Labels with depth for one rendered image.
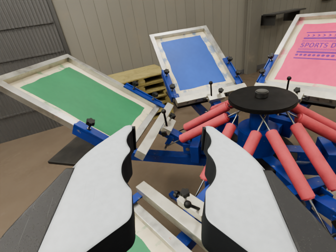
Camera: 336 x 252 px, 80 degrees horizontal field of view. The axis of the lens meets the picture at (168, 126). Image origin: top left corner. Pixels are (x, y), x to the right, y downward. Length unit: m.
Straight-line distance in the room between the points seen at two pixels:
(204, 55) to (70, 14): 2.82
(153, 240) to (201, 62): 1.48
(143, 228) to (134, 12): 3.93
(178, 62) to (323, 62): 1.09
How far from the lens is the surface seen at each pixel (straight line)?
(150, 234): 0.95
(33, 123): 4.62
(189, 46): 2.07
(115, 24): 4.31
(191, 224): 0.84
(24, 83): 1.41
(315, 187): 1.04
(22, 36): 4.26
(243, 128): 1.14
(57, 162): 1.58
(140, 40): 4.42
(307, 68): 1.89
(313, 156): 1.02
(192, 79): 1.77
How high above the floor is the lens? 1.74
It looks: 30 degrees down
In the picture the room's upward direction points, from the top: 9 degrees counter-clockwise
